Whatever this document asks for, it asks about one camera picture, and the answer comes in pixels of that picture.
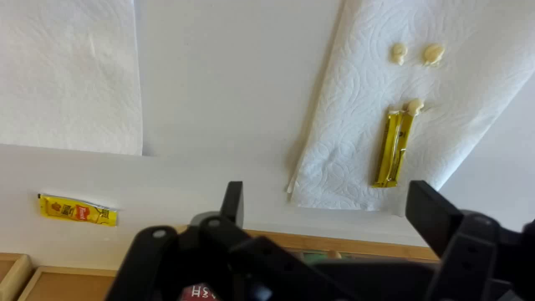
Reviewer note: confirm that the cream blob right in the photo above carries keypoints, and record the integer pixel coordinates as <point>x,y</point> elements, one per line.
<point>431,53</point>

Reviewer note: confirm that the cream blob left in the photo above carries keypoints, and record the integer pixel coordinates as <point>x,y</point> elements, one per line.
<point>397,53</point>

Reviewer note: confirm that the yellow mustard sachet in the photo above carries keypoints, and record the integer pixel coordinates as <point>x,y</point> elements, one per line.
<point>73,209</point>

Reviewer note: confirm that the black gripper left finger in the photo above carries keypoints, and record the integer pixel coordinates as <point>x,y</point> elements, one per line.
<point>215,252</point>

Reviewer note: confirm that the cream blob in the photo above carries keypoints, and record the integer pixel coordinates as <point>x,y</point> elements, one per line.
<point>397,53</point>
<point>431,53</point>

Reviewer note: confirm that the wooden condiment stand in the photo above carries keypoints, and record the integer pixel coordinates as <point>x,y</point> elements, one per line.
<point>20,279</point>

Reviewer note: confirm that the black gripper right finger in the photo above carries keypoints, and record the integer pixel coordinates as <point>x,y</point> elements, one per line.
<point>478,257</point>

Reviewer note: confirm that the white paper towel left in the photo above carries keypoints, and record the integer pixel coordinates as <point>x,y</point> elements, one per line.
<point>68,75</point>

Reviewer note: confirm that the white paper towel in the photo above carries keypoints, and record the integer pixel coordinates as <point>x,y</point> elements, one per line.
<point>68,75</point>
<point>488,56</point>

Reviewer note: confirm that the white paper towel right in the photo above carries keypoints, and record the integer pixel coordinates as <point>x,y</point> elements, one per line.
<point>488,56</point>

